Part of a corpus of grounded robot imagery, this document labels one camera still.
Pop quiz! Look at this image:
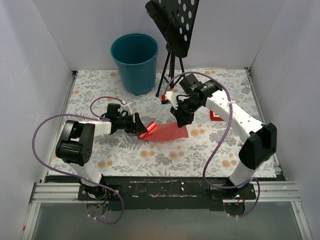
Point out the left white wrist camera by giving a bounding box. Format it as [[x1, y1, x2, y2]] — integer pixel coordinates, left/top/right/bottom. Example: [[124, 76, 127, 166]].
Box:
[[121, 100, 136, 115]]

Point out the teal plastic trash bin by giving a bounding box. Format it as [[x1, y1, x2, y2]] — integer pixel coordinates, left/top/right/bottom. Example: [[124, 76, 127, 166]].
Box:
[[110, 33, 159, 96]]

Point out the black perforated music stand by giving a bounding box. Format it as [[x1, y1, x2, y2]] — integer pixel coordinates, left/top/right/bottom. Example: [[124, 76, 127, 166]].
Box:
[[145, 0, 199, 97]]

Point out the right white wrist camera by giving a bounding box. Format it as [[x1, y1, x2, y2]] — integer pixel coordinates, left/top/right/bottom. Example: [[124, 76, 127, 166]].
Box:
[[160, 91, 178, 109]]

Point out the red plastic trash bag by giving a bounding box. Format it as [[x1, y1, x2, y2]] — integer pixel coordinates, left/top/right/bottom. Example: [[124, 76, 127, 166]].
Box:
[[138, 121, 189, 143]]

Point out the red toy calculator block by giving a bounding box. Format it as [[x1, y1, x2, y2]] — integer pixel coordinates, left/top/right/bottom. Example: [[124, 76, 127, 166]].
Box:
[[210, 110, 223, 121]]

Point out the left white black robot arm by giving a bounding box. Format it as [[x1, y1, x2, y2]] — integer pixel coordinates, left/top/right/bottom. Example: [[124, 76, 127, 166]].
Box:
[[55, 103, 148, 200]]

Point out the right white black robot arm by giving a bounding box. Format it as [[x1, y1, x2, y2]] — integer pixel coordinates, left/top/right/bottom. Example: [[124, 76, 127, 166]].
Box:
[[161, 80, 277, 199]]

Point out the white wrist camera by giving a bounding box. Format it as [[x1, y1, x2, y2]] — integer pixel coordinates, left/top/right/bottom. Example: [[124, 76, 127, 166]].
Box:
[[121, 100, 136, 115], [160, 91, 178, 109]]

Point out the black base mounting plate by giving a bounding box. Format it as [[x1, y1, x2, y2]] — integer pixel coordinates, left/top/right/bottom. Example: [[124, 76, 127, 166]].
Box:
[[77, 176, 257, 212]]

